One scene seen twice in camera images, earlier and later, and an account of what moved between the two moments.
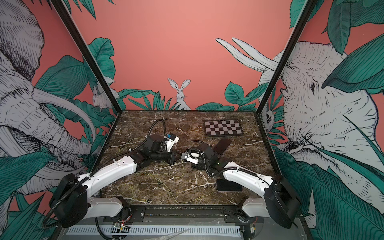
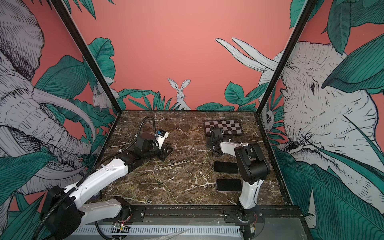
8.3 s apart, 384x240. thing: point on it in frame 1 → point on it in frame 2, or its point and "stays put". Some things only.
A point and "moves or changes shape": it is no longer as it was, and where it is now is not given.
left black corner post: x=88 y=53 stays put
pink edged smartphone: x=223 y=185 stays put
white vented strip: x=214 y=231 stays put
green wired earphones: x=152 y=174 moves or changes shape
